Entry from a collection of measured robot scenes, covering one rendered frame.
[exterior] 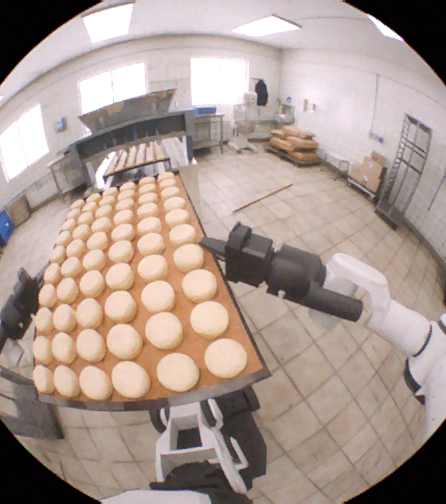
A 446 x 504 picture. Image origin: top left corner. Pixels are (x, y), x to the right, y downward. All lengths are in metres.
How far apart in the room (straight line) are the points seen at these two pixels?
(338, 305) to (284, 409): 1.09
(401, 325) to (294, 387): 1.06
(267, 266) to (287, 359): 1.08
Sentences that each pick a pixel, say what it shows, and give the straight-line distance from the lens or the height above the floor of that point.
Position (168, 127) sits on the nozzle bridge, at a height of 1.08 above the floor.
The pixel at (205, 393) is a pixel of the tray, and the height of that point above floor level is 1.00.
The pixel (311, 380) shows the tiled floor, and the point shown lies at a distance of 1.37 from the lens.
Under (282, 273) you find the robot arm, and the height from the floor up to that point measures 1.03.
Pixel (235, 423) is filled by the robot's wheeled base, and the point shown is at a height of 0.17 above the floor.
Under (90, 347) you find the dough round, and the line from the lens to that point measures 0.29.
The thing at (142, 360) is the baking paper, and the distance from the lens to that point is 0.27.
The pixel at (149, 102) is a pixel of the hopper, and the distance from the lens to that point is 1.11.
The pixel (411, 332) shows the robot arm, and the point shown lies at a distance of 0.35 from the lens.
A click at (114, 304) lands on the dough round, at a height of 1.02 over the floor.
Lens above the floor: 1.25
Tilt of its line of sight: 47 degrees down
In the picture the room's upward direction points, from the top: straight up
